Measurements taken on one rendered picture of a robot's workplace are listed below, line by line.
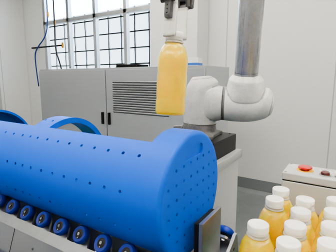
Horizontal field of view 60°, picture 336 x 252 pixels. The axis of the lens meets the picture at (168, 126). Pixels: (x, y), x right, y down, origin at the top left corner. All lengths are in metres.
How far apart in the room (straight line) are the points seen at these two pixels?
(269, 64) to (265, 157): 1.06
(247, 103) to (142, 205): 0.82
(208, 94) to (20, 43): 5.33
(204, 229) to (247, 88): 0.76
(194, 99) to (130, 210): 0.79
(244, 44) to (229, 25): 2.41
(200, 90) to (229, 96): 0.13
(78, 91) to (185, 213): 2.71
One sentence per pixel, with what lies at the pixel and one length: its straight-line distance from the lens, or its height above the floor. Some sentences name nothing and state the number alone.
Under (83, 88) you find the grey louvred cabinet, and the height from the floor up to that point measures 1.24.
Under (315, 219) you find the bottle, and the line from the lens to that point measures 0.74.
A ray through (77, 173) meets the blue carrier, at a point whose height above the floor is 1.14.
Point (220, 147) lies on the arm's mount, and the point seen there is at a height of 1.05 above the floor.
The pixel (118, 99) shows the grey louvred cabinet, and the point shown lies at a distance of 2.86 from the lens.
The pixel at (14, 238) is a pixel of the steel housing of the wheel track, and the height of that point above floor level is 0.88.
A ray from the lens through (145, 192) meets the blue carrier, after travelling 0.57.
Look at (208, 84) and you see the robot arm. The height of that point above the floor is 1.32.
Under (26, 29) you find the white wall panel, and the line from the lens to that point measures 6.36.
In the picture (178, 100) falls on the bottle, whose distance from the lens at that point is 0.63.
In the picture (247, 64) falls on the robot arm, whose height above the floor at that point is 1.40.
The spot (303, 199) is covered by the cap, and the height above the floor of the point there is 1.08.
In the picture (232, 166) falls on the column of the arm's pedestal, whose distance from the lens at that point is 1.43.
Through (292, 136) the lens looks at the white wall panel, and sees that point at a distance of 3.48.
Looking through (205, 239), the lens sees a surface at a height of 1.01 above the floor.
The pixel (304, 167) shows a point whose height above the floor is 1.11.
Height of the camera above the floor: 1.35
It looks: 9 degrees down
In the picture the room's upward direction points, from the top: straight up
